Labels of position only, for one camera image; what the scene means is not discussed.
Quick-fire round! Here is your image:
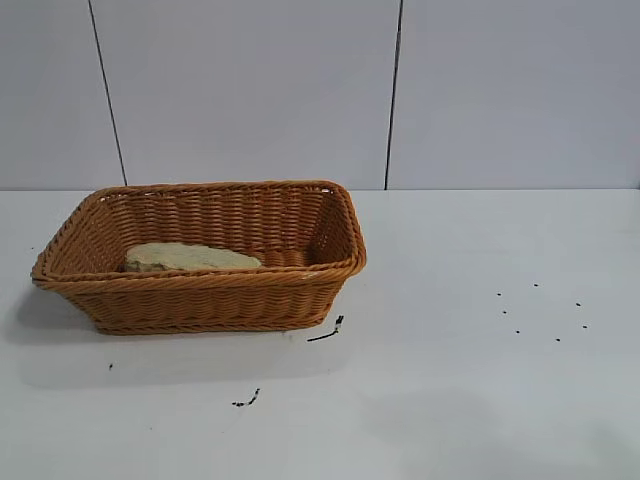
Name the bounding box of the long striped bread loaf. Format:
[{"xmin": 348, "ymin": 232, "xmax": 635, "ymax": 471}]
[{"xmin": 123, "ymin": 242, "xmax": 263, "ymax": 275}]

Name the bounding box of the brown woven wicker basket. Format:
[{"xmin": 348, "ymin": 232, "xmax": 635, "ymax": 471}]
[{"xmin": 31, "ymin": 179, "xmax": 370, "ymax": 336}]

